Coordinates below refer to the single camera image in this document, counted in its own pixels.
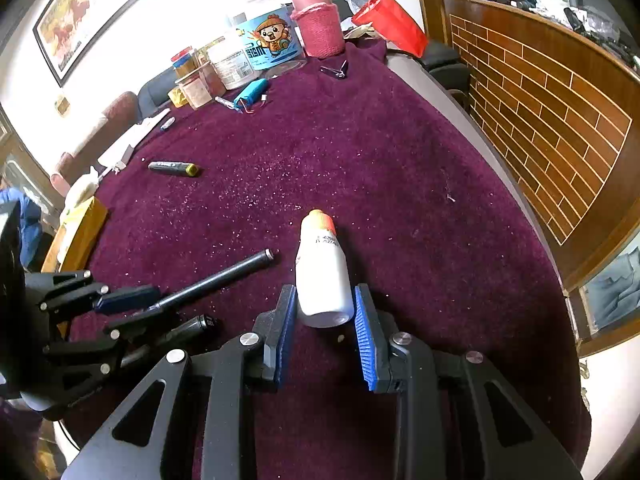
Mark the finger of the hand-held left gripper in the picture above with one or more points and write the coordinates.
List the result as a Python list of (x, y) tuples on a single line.
[(125, 299), (132, 325)]

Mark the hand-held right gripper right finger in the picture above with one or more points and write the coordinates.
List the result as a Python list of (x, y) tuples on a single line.
[(367, 340)]

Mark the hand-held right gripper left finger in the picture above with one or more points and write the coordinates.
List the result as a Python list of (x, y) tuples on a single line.
[(285, 330)]

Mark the white bottle orange cap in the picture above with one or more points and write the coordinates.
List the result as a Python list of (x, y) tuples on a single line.
[(322, 280)]

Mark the slim black pen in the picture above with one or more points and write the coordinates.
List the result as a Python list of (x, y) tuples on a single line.
[(220, 280)]

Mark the white tray yellow taped rim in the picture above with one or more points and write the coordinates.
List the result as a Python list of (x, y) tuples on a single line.
[(80, 230)]

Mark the blue cloth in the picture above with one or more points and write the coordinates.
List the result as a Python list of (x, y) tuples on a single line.
[(27, 220)]

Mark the bagged white round cake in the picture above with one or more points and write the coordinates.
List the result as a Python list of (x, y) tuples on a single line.
[(80, 187)]

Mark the black marker yellow cap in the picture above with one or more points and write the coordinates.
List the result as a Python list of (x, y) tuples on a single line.
[(172, 167)]

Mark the white paper sheets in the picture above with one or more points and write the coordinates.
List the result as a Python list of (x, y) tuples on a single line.
[(147, 122)]

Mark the maroon tablecloth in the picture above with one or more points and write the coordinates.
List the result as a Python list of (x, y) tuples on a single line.
[(375, 160)]

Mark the brown armchair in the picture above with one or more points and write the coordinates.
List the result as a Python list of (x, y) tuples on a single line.
[(117, 110)]

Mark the black sofa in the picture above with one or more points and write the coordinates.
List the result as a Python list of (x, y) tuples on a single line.
[(150, 91)]

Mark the silver metal clip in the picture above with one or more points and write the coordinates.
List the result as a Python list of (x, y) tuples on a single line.
[(227, 104)]

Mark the clear jar brown contents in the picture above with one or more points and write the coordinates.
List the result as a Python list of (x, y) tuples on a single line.
[(197, 87)]

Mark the blue battery pack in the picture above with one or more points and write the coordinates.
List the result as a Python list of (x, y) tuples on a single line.
[(250, 94)]

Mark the small jar red lid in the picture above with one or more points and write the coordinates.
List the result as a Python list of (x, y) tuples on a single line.
[(184, 62)]

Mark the clear jar white label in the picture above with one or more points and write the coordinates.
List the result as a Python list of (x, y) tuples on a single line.
[(230, 62)]

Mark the nail clipper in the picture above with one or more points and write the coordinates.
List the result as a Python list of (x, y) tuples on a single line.
[(335, 70)]

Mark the black office chair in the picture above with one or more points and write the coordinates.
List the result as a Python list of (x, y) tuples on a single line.
[(445, 60)]

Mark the wooden counter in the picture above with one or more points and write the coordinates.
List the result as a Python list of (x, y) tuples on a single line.
[(550, 110)]

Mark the blue label plastic jar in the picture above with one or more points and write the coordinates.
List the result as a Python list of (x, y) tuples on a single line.
[(265, 30)]

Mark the pink thermos knitted sleeve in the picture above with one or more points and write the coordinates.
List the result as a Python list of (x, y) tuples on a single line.
[(317, 20)]

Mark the red plastic bag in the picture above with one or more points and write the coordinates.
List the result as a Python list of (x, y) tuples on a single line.
[(395, 22)]

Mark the small wall plaque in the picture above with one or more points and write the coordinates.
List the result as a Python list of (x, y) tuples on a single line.
[(62, 105)]

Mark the framed wall picture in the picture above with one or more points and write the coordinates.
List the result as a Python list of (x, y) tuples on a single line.
[(90, 15)]

